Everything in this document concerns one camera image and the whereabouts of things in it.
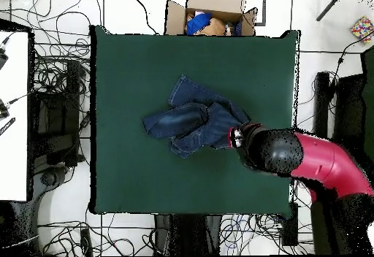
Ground white table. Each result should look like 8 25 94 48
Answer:
0 30 30 202

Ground blue cloth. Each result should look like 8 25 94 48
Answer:
186 12 213 36

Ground dark green covered furniture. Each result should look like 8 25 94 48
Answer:
361 46 374 164

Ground black cable tangle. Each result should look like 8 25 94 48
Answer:
296 34 374 141

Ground brown cardboard box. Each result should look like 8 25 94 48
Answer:
164 0 258 37

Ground dark green table cloth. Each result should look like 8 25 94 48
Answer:
88 25 302 218

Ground blue denim jeans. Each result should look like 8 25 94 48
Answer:
142 74 251 159

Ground grey round stand foot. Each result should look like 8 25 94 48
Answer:
32 165 71 211

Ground black striped strap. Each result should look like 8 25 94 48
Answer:
0 117 17 137

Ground tan cloth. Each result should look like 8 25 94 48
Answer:
201 17 227 37

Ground colourful patterned item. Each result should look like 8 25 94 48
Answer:
350 15 374 45

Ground black equipment box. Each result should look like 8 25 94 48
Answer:
30 61 85 167

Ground multicoloured cable tangle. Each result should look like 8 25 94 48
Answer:
220 213 312 255

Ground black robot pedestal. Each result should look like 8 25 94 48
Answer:
154 214 221 255

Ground grey metal bar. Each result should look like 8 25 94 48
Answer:
316 0 349 22

